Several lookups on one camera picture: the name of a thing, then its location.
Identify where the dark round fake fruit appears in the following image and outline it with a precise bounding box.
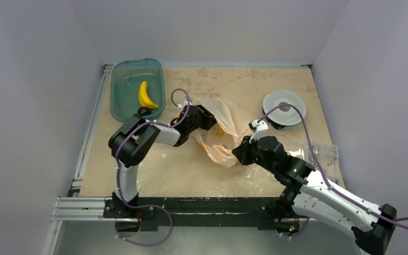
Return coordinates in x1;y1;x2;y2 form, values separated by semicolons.
137;106;152;116

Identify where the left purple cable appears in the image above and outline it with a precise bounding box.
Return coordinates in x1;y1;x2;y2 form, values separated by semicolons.
114;88;191;247

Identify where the aluminium frame rail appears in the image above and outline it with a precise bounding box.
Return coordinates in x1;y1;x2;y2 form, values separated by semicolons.
52;165;362;223

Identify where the yellow fake banana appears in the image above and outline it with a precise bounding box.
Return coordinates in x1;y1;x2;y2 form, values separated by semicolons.
138;81;159;109

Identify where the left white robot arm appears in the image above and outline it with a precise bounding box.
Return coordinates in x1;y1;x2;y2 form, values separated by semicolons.
108;105;216;217

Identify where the white filament spool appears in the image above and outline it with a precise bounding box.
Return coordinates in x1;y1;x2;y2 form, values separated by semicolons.
262;90;307;131

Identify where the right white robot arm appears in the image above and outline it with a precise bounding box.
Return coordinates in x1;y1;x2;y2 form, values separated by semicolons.
232;135;397;254

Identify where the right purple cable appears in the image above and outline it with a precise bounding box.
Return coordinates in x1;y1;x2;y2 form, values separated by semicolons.
257;103;408;240

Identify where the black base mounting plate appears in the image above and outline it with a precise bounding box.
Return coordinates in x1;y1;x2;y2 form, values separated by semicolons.
103;196;305;235

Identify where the orange plastic bag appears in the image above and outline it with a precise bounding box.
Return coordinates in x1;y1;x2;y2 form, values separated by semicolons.
192;97;254;167

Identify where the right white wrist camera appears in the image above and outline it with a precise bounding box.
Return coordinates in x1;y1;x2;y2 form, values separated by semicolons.
249;120;269;143

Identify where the purple cable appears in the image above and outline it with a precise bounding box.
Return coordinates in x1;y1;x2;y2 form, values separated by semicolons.
114;88;191;247
257;103;408;240

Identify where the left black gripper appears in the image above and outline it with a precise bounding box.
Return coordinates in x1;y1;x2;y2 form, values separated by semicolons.
187;103;222;134

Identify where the teal plastic container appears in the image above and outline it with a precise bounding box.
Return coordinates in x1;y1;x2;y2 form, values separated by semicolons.
110;58;166;122

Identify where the clear screw box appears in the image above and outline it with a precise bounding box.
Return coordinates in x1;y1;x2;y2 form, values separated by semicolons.
301;142;342;184

